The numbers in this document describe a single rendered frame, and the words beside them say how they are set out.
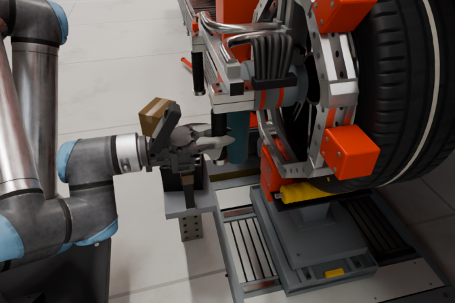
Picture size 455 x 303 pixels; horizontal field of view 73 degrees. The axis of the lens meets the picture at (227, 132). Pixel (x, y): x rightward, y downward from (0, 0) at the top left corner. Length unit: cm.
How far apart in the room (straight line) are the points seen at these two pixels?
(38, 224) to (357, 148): 60
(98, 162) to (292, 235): 83
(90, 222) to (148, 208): 100
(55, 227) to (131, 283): 84
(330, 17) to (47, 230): 65
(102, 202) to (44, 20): 52
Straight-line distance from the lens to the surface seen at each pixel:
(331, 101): 65
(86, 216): 70
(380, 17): 68
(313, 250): 127
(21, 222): 66
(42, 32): 99
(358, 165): 66
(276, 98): 84
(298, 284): 126
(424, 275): 156
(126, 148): 69
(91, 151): 71
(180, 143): 69
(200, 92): 102
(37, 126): 98
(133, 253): 155
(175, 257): 150
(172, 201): 109
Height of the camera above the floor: 127
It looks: 37 degrees down
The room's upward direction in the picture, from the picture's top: straight up
